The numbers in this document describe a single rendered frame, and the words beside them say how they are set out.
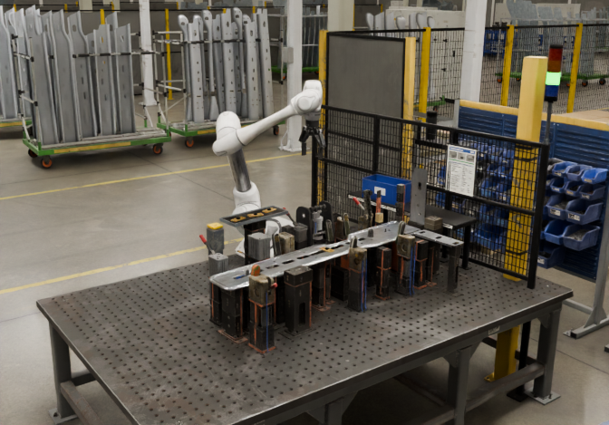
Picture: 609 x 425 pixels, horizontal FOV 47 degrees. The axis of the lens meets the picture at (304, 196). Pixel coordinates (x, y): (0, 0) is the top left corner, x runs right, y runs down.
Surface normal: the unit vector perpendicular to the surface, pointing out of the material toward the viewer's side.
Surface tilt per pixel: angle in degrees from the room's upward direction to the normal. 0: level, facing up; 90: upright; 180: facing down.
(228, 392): 0
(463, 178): 90
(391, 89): 90
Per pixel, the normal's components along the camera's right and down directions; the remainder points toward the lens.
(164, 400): 0.01, -0.96
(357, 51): -0.82, 0.13
